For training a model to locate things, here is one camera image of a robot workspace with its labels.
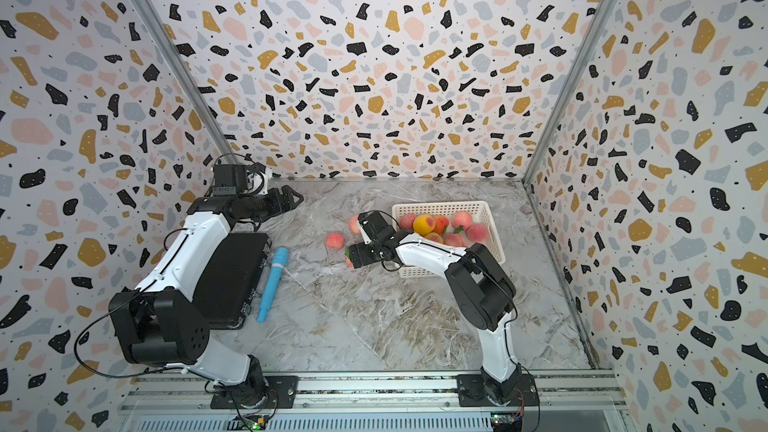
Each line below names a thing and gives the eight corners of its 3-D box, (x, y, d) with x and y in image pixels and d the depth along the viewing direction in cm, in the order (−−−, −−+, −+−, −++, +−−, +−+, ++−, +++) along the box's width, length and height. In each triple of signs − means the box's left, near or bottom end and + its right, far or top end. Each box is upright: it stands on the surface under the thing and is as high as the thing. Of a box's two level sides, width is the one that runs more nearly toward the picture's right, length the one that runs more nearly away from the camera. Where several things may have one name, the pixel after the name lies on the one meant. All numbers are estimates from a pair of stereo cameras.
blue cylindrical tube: (255, 322, 86) (252, 319, 84) (277, 251, 102) (275, 247, 100) (269, 322, 86) (266, 319, 84) (289, 251, 102) (287, 247, 100)
